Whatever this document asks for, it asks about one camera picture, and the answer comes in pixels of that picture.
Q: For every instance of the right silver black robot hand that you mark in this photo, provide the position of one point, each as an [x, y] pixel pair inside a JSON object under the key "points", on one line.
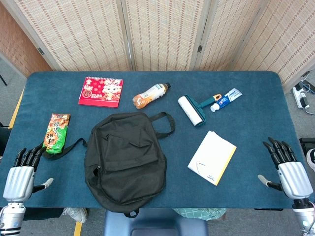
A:
{"points": [[294, 179]]}

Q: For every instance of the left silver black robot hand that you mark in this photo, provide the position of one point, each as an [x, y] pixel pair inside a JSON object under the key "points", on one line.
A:
{"points": [[19, 180]]}

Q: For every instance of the white yellow notebook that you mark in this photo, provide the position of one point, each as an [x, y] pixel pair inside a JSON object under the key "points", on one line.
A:
{"points": [[211, 157]]}

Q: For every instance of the black fabric backpack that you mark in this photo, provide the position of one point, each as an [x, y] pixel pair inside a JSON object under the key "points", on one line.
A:
{"points": [[125, 159]]}

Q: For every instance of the blue padded robot base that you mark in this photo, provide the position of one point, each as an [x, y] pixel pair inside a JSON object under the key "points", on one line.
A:
{"points": [[152, 221]]}

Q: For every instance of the white black shoe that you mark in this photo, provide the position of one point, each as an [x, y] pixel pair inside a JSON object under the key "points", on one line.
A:
{"points": [[312, 159]]}

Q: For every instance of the black box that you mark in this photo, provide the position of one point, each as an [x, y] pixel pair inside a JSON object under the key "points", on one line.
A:
{"points": [[306, 143]]}

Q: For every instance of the black object beside table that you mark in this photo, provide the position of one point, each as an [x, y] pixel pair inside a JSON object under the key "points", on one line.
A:
{"points": [[3, 140]]}

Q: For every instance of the green snack bag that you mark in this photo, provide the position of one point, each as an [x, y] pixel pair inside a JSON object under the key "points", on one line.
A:
{"points": [[55, 132]]}

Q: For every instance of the white sneaker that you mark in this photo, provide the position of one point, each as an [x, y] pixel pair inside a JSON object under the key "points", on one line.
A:
{"points": [[76, 214]]}

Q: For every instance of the blue felt table cover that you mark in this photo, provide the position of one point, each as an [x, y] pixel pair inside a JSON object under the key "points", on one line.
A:
{"points": [[258, 118]]}

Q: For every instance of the white power strip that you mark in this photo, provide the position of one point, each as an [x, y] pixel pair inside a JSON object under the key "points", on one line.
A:
{"points": [[299, 96]]}

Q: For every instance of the green checked cloth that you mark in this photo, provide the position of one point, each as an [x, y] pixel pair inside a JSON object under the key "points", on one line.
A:
{"points": [[199, 212]]}

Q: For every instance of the blue white toothpaste tube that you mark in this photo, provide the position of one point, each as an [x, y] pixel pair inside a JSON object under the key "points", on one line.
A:
{"points": [[227, 99]]}

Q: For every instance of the red desk calendar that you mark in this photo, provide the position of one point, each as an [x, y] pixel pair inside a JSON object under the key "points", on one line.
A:
{"points": [[101, 92]]}

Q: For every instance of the black screen hinge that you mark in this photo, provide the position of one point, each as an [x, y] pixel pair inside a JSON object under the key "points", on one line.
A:
{"points": [[40, 51], [199, 48]]}

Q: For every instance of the brown woven screen panel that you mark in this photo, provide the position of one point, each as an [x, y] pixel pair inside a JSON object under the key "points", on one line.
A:
{"points": [[17, 44]]}

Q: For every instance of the beige woven screen panel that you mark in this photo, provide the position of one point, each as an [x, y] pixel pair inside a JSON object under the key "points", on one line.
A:
{"points": [[221, 37], [162, 34], [283, 37], [81, 34]]}

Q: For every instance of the orange drink bottle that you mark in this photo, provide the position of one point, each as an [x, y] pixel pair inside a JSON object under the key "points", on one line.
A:
{"points": [[150, 94]]}

